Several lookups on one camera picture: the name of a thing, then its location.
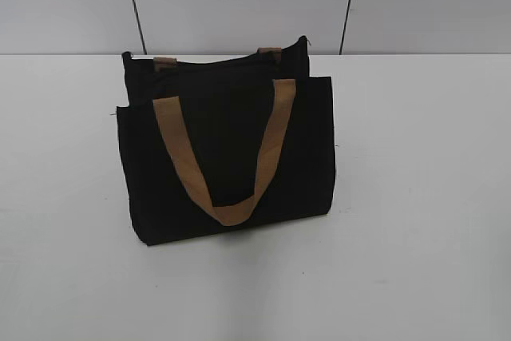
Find black canvas tote bag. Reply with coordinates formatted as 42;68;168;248
116;37;336;246

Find tan front bag handle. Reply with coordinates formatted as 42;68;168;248
153;79;296;226

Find tan rear bag handle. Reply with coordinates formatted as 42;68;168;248
153;47;283;72

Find tan bag handle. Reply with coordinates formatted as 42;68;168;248
153;47;283;72
153;79;296;226

